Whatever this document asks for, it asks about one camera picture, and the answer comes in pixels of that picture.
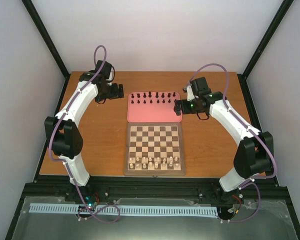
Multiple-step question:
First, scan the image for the wooden chess board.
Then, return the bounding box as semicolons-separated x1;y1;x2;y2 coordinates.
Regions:
124;122;186;177

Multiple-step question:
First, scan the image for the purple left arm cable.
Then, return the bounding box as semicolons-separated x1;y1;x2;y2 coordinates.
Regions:
47;45;121;223

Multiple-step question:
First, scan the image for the black frame post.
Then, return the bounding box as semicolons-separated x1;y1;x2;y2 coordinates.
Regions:
21;0;71;78
242;0;294;81

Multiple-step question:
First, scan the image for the black left frame post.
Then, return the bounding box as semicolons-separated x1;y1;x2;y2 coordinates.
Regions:
21;0;71;78

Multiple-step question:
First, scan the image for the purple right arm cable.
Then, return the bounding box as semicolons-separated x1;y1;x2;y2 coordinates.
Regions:
188;63;277;224

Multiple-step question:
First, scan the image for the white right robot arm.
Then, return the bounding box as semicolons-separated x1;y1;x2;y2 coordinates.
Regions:
173;77;276;192

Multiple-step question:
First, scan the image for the black right frame post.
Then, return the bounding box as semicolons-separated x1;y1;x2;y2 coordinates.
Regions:
242;0;294;81

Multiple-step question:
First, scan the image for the pink plastic tray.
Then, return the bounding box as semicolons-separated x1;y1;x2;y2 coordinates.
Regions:
127;91;182;123

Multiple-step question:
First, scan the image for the black front frame rail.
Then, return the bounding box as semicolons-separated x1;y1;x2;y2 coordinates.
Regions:
20;175;292;206

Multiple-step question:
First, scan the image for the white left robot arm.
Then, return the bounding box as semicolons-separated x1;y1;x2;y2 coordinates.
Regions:
44;60;124;202

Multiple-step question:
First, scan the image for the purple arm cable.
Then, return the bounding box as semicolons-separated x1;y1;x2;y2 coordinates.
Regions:
188;63;277;224
47;45;121;223

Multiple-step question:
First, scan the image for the light blue cable duct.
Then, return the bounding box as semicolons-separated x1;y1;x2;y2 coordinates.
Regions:
28;203;218;218

